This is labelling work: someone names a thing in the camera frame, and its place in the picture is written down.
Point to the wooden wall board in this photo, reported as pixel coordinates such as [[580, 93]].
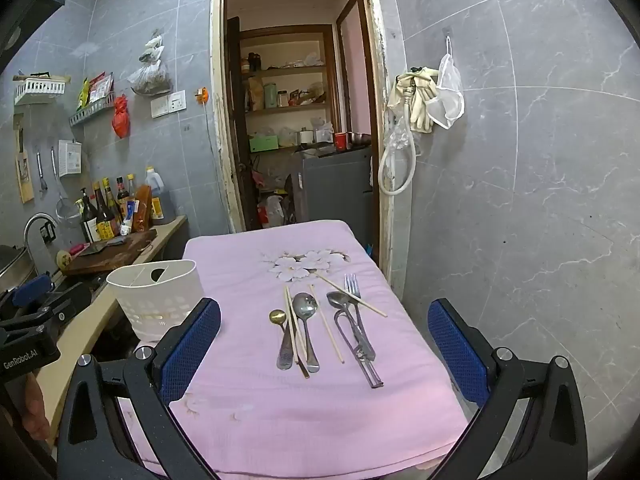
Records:
[[23, 165]]

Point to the metal wall rack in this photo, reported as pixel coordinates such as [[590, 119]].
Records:
[[92, 110]]

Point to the white plastic bag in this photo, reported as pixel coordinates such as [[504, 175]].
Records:
[[275, 212]]

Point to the large steel spoon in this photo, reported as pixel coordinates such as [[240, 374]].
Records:
[[305, 305]]

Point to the white wall socket plate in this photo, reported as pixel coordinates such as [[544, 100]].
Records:
[[169, 104]]

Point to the person's left hand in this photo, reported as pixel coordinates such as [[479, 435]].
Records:
[[37, 407]]

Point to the wooden shelf unit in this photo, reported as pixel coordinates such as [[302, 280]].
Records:
[[290, 72]]

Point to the hanging mesh strainer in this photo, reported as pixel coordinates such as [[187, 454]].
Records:
[[67, 210]]

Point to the red cup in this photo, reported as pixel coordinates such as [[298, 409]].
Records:
[[340, 141]]

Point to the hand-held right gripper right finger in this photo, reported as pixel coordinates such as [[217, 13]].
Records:
[[457, 350]]

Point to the chrome faucet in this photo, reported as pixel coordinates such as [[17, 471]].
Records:
[[31, 225]]

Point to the small gold spoon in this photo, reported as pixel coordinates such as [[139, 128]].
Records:
[[276, 316]]

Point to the white mesh bag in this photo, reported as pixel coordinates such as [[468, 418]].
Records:
[[450, 95]]

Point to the wooden cutting board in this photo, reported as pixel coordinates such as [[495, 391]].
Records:
[[110, 255]]

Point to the pink floral cloth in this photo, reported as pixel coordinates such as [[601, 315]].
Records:
[[260, 420]]

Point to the white wall notepad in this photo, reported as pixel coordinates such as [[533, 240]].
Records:
[[70, 157]]

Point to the hanging bag of dried goods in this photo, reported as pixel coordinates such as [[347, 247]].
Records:
[[150, 80]]

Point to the steel bowl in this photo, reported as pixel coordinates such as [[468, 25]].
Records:
[[359, 138]]

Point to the grey cabinet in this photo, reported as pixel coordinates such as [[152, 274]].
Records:
[[332, 190]]

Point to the white wall basket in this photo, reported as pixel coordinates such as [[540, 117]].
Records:
[[40, 87]]

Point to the orange wall plug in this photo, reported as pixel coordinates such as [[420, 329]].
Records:
[[202, 96]]

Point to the red plastic bag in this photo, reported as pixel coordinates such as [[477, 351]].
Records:
[[120, 117]]

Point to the cream rubber gloves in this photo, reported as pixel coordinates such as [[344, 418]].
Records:
[[417, 102]]

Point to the worn door frame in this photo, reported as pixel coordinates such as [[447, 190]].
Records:
[[382, 110]]

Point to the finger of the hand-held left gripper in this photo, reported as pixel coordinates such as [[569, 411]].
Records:
[[70, 302], [31, 290]]

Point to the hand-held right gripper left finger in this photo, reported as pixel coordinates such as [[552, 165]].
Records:
[[192, 350]]

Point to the clear plastic bag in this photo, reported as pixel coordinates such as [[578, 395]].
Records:
[[400, 135]]

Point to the row of sauce bottles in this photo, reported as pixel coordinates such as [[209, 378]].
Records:
[[102, 215]]

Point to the green box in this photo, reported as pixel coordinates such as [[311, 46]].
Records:
[[263, 144]]

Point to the colourful snack packets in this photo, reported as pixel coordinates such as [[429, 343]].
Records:
[[95, 87]]

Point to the dark wooden door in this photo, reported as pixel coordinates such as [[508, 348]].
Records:
[[237, 135]]

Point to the clear plastic oil jug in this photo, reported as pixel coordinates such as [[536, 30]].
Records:
[[157, 195]]

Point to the white plastic utensil holder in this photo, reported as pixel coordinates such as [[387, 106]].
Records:
[[160, 300]]

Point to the steel fork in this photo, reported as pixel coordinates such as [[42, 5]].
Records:
[[352, 285]]

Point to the beige kitchen counter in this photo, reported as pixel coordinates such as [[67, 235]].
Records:
[[100, 320]]

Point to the orange tall bottle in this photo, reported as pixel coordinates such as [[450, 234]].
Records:
[[142, 210]]

